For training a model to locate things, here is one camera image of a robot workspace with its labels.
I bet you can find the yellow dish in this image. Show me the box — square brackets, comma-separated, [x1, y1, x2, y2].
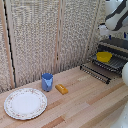
[96, 51, 114, 64]

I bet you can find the white floral rim plate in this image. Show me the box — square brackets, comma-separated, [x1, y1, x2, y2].
[3, 87, 49, 121]

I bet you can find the blue cup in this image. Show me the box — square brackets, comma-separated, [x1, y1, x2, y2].
[40, 72, 55, 93]

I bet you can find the orange butter block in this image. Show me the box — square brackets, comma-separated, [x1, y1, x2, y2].
[54, 83, 70, 96]

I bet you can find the woven folding screen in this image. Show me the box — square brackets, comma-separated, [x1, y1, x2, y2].
[0, 0, 128, 95]

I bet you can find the black wire dish rack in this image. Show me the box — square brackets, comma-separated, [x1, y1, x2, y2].
[79, 36, 128, 85]

